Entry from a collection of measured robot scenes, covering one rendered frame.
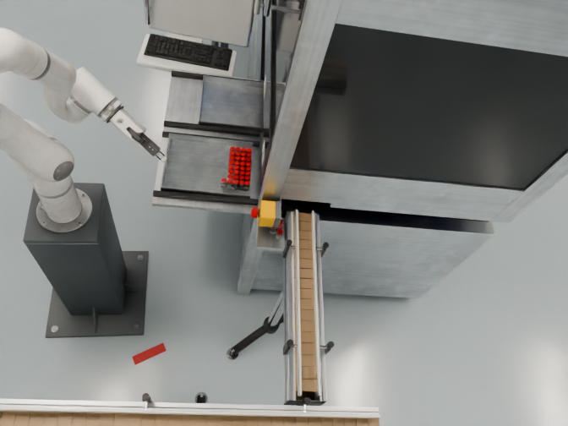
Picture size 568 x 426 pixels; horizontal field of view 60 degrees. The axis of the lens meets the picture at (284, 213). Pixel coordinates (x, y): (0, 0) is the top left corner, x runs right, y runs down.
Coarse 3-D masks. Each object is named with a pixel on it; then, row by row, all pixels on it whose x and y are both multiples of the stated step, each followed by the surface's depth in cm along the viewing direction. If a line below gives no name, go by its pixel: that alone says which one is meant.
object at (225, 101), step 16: (208, 80) 219; (224, 80) 219; (240, 80) 219; (208, 96) 215; (224, 96) 217; (240, 96) 218; (256, 96) 220; (208, 112) 211; (224, 112) 212; (240, 112) 214; (256, 112) 216; (256, 128) 208
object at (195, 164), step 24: (168, 144) 196; (192, 144) 202; (216, 144) 204; (240, 144) 203; (168, 168) 194; (192, 168) 196; (216, 168) 198; (192, 192) 188; (216, 192) 188; (240, 192) 194
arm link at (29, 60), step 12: (0, 36) 112; (12, 36) 114; (0, 48) 112; (12, 48) 114; (24, 48) 116; (36, 48) 121; (0, 60) 113; (12, 60) 115; (24, 60) 117; (36, 60) 121; (0, 72) 116; (24, 72) 121; (36, 72) 123
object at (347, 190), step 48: (384, 0) 108; (432, 0) 108; (480, 0) 108; (528, 0) 108; (528, 48) 119; (288, 192) 176; (336, 192) 176; (384, 192) 176; (432, 192) 176; (480, 192) 176; (528, 192) 176
